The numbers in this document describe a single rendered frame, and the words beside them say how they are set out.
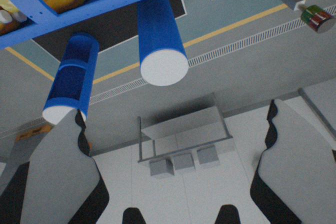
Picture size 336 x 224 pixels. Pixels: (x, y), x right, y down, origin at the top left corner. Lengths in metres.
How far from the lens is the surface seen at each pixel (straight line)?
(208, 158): 2.78
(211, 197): 3.47
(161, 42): 0.93
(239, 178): 3.46
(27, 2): 0.61
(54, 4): 0.69
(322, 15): 0.85
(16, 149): 4.23
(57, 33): 2.01
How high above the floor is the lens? 1.73
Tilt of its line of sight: 36 degrees down
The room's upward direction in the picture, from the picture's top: 170 degrees clockwise
